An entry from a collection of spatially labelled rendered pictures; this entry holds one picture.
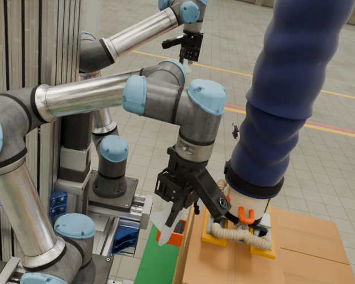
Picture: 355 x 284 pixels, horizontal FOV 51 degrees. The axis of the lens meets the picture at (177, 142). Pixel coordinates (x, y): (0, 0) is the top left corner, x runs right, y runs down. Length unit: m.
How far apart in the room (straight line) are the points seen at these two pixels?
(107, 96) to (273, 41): 0.59
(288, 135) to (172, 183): 0.63
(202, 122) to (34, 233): 0.52
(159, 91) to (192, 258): 0.98
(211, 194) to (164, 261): 2.10
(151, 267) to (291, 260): 0.98
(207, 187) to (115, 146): 0.82
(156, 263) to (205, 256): 1.25
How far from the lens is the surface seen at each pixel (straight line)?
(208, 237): 1.49
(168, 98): 0.70
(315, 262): 2.45
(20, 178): 0.94
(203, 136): 0.71
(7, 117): 0.90
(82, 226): 1.15
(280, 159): 1.37
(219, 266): 1.58
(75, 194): 1.34
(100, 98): 0.88
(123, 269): 2.75
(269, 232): 1.61
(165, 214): 0.81
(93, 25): 4.30
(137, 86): 0.72
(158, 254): 2.89
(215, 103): 0.69
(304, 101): 1.29
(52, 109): 0.95
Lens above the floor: 2.05
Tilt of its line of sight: 28 degrees down
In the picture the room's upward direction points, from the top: 12 degrees clockwise
